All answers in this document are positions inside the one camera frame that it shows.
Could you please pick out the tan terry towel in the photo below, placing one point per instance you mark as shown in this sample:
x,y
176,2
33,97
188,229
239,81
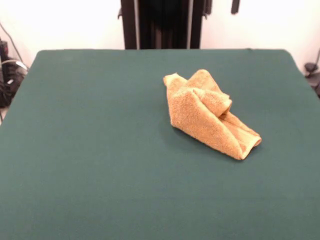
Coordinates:
x,y
190,112

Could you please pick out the black round clamp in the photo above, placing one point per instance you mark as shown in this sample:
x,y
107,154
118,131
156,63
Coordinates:
x,y
311,67

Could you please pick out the black wall power strip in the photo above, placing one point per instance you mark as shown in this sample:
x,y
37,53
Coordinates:
x,y
3,50

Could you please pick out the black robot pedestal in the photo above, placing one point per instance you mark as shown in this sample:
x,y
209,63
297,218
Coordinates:
x,y
162,25

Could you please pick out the dark green table cloth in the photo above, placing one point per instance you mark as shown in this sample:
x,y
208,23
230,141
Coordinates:
x,y
75,150

